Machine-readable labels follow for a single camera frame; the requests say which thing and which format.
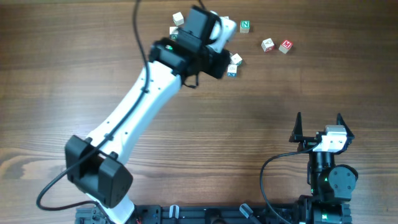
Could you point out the block with green letter side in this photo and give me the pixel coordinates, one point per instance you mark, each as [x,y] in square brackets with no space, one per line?
[173,33]

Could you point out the plain white wooden block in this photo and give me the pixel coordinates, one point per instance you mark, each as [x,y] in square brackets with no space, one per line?
[178,18]

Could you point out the red letter M block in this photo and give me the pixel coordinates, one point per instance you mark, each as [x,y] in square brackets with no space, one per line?
[285,46]

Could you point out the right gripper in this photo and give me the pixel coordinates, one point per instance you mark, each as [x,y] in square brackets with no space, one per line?
[307,142]

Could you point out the white block green N side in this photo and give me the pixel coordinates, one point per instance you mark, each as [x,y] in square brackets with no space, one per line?
[236,59]

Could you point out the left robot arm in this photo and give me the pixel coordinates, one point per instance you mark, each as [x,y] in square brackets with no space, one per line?
[96,164]

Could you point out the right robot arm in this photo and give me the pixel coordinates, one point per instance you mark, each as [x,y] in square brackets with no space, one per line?
[331,185]

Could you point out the white block red picture side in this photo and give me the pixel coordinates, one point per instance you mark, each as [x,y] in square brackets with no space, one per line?
[267,45]

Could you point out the green letter N block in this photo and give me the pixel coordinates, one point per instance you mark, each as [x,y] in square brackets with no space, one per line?
[245,26]

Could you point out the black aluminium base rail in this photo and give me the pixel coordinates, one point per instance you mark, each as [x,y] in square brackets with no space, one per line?
[293,213]

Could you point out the block with blue X side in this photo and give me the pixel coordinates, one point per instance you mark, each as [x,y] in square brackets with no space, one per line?
[232,70]

